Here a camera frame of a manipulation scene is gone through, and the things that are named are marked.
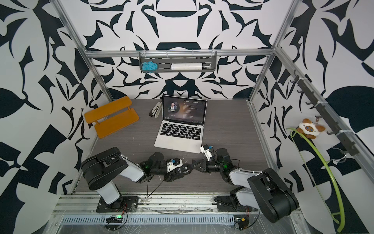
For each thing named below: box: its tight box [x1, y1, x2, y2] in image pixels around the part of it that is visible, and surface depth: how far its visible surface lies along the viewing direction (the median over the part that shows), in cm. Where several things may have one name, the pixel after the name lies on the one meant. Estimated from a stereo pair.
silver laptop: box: [153, 94, 207, 154], surface depth 101 cm
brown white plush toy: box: [296, 118, 326, 139], surface depth 61 cm
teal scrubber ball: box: [141, 60, 159, 74], surface depth 93 cm
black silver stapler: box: [148, 101, 163, 119], surface depth 113 cm
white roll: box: [170, 62, 203, 71], surface depth 92 cm
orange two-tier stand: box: [84, 96, 140, 139], surface depth 104 cm
